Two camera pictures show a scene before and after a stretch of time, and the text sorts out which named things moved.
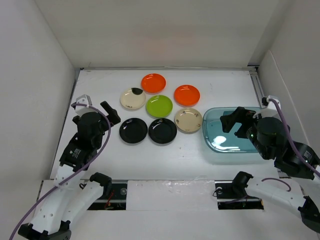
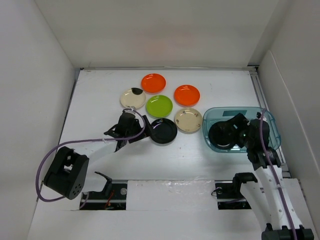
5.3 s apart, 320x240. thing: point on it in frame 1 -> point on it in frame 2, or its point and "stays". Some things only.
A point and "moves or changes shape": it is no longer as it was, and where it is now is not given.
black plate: x=162 y=131 stays
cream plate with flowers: x=188 y=120 stays
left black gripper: x=112 y=114 -> x=147 y=134
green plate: x=159 y=106 stays
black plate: x=133 y=130 moves or changes shape
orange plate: x=187 y=96 stays
